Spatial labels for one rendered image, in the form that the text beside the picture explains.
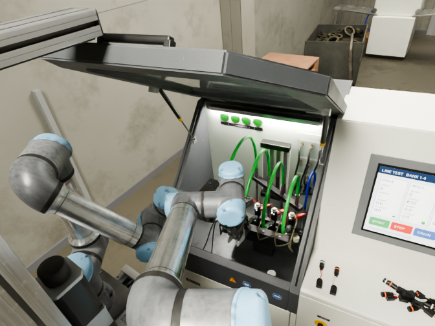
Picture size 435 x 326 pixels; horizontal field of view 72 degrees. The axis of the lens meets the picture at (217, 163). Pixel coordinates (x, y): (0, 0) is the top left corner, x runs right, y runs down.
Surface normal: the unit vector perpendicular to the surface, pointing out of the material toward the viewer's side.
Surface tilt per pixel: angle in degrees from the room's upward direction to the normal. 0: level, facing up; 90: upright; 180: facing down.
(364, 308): 0
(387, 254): 76
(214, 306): 1
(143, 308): 29
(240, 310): 3
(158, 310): 10
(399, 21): 90
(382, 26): 90
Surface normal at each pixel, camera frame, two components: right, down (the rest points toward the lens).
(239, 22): -0.58, 0.53
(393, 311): -0.09, -0.80
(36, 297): 0.81, 0.29
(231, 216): -0.05, 0.60
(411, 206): -0.46, 0.36
